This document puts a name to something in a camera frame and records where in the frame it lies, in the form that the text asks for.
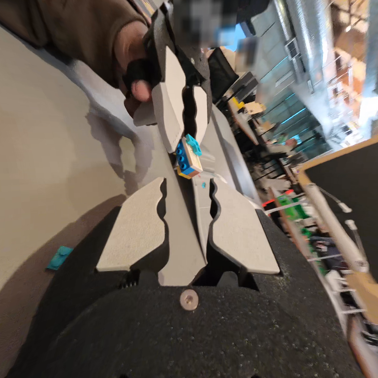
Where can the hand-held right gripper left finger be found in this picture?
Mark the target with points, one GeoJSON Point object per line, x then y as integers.
{"type": "Point", "coordinates": [133, 233]}

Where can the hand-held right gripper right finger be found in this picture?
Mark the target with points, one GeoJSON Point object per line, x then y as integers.
{"type": "Point", "coordinates": [245, 236]}

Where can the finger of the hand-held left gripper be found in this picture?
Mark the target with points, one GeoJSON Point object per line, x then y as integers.
{"type": "Point", "coordinates": [169, 112]}
{"type": "Point", "coordinates": [202, 112]}

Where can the black monitor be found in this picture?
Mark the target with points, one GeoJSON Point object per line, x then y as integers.
{"type": "Point", "coordinates": [221, 73]}

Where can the teal corner plate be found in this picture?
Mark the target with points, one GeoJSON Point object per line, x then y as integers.
{"type": "Point", "coordinates": [193, 144]}
{"type": "Point", "coordinates": [59, 257]}

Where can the person's left forearm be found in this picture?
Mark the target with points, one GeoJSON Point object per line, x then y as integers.
{"type": "Point", "coordinates": [73, 23]}

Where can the person's left hand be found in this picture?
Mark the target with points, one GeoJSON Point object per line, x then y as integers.
{"type": "Point", "coordinates": [130, 44]}

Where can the wood-edged grey desk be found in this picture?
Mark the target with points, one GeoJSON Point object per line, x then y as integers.
{"type": "Point", "coordinates": [360, 295]}

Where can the black wood-framed panel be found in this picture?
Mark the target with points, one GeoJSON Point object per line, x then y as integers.
{"type": "Point", "coordinates": [354, 183]}

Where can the cluster of green toy bricks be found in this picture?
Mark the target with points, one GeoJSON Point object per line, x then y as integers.
{"type": "Point", "coordinates": [291, 206]}

